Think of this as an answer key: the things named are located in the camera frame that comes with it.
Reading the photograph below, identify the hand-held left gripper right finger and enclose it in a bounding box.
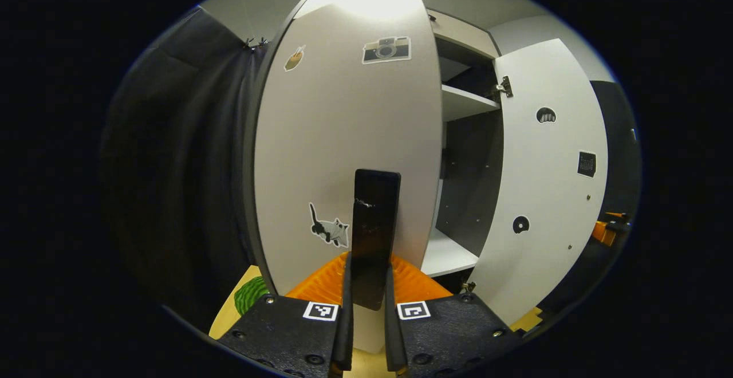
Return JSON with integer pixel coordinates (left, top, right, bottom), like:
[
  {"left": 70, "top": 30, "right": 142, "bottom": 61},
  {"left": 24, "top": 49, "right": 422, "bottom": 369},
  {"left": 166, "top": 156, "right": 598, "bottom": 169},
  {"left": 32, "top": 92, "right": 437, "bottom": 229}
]
[{"left": 384, "top": 253, "right": 525, "bottom": 378}]

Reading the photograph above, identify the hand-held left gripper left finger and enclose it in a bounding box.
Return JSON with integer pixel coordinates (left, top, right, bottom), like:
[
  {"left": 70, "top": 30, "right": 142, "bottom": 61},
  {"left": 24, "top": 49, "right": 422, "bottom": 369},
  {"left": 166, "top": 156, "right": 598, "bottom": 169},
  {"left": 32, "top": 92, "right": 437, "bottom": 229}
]
[{"left": 218, "top": 251, "right": 355, "bottom": 378}]

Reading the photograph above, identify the cabinet door with noodle sticker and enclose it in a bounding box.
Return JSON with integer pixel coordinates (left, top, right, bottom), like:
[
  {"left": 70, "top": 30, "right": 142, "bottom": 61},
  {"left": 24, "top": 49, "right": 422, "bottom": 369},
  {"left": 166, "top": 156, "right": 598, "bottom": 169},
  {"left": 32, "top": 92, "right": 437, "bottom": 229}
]
[{"left": 254, "top": 0, "right": 444, "bottom": 355}]

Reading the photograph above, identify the white double-door shoe cabinet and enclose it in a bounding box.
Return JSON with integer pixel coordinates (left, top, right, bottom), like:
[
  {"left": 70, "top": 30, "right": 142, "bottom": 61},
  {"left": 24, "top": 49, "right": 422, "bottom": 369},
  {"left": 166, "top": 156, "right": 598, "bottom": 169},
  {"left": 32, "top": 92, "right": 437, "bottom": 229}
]
[{"left": 243, "top": 0, "right": 505, "bottom": 296}]

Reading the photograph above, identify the cabinet door with headphone sticker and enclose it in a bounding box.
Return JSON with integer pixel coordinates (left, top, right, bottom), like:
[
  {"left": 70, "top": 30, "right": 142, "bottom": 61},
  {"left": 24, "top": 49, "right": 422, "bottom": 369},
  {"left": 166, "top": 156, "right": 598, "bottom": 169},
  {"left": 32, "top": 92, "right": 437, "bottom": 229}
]
[{"left": 467, "top": 38, "right": 609, "bottom": 326}]

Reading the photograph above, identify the green striped toy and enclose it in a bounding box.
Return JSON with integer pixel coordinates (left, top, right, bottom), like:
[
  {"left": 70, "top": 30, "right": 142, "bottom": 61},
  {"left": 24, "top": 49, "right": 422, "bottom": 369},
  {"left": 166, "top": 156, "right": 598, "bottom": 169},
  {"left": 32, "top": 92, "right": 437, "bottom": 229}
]
[{"left": 234, "top": 276, "right": 270, "bottom": 317}]

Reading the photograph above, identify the white cabinet shelf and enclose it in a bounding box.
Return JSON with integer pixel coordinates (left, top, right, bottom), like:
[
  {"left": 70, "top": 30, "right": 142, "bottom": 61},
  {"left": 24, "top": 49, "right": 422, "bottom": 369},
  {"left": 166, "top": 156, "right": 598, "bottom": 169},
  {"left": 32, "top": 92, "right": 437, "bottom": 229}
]
[{"left": 441, "top": 84, "right": 502, "bottom": 122}]

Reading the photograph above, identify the black door handle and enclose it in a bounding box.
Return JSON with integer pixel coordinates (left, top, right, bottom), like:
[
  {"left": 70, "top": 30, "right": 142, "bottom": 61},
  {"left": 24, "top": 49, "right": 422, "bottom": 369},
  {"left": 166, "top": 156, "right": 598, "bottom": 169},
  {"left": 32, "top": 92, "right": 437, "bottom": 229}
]
[{"left": 350, "top": 169, "right": 401, "bottom": 311}]

